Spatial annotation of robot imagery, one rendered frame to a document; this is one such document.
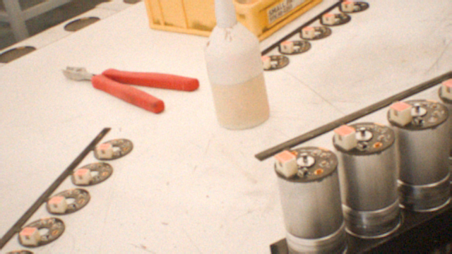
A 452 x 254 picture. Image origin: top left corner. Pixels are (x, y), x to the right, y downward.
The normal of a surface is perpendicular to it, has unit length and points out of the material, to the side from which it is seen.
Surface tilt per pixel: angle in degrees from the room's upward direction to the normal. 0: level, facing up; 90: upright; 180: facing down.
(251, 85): 90
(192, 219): 0
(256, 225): 0
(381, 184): 90
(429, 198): 90
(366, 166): 90
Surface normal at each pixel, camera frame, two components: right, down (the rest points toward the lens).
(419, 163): -0.24, 0.49
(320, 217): 0.18, 0.43
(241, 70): 0.43, 0.45
